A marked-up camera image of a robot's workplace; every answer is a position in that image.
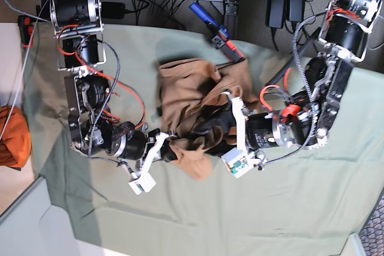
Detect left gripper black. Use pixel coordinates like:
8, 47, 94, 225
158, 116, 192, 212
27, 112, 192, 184
191, 112, 284, 151

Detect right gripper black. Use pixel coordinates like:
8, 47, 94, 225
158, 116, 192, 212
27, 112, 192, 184
112, 129, 178, 162

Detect tan orange T-shirt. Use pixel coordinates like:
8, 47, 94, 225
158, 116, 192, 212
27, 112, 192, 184
158, 58, 259, 180

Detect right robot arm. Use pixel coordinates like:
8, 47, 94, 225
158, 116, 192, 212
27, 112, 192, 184
48, 0, 176, 162

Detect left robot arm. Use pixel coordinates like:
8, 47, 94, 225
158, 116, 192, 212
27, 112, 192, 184
193, 0, 383, 150

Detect blue orange bar clamp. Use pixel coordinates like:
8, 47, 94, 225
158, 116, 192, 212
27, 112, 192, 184
189, 2, 245, 63

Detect sage green table cloth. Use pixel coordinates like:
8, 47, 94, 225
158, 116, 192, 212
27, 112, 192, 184
23, 23, 383, 255

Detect folded dark orange cloth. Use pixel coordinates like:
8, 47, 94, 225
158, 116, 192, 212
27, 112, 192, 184
1, 107, 32, 170

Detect black power brick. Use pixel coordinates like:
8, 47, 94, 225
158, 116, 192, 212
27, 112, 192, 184
101, 1, 126, 19

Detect patterned grey mat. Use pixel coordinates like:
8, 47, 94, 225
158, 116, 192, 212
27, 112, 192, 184
359, 196, 383, 256

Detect blue black corner clamp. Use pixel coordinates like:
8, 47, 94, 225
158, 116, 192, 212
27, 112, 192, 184
17, 15, 38, 48

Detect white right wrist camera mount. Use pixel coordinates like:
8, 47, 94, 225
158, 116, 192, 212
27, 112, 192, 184
125, 131, 176, 195

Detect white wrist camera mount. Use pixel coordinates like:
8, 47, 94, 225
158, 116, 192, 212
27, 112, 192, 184
125, 131, 176, 195
221, 91, 266, 179

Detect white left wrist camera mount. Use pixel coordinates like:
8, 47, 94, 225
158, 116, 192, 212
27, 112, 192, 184
221, 91, 266, 179

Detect aluminium frame post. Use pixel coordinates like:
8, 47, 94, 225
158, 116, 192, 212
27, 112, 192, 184
211, 0, 241, 39

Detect white cable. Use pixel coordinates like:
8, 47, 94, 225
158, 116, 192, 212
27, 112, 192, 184
0, 0, 50, 143

